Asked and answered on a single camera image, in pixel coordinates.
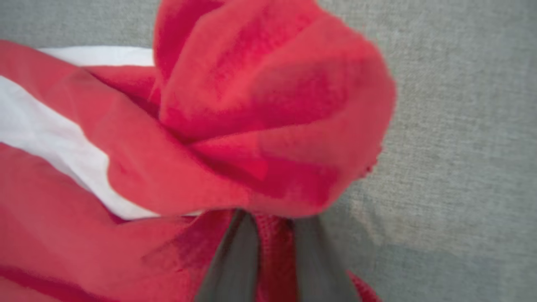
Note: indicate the red white sports jersey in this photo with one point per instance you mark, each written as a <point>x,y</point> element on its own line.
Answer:
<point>188,147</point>

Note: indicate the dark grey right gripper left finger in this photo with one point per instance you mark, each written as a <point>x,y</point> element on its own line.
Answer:
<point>239,260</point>

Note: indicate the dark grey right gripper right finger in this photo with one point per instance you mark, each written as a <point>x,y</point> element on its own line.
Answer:
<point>321,264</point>

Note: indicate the grey fabric sofa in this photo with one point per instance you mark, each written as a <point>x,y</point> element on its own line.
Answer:
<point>461,126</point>

